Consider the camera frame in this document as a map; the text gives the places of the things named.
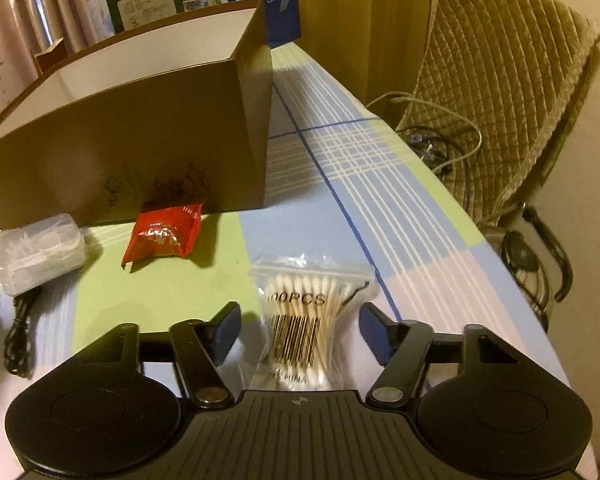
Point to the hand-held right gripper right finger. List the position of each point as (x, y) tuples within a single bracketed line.
[(375, 330)]

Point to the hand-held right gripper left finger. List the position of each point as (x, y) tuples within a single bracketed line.
[(227, 332)]

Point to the cotton swab bag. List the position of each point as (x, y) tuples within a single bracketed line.
[(300, 310)]

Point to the red snack packet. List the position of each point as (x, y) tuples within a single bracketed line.
[(160, 232)]

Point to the brown cardboard box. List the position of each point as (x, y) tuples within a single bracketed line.
[(130, 150)]

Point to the clear floss pick box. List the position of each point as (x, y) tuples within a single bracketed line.
[(35, 255)]

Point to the plaid tablecloth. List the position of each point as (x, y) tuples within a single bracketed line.
[(405, 260)]

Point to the chair with quilted cover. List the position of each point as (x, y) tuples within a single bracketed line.
[(505, 85)]

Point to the wooden door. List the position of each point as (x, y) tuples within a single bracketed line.
[(360, 20)]

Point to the blue milk carton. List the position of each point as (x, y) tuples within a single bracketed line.
[(280, 15)]

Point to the dark red paper box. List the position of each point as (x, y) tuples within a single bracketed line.
[(50, 57)]

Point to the green white milk carton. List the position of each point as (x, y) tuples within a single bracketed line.
[(140, 5)]

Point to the pink curtain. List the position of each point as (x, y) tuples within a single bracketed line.
[(10, 20)]

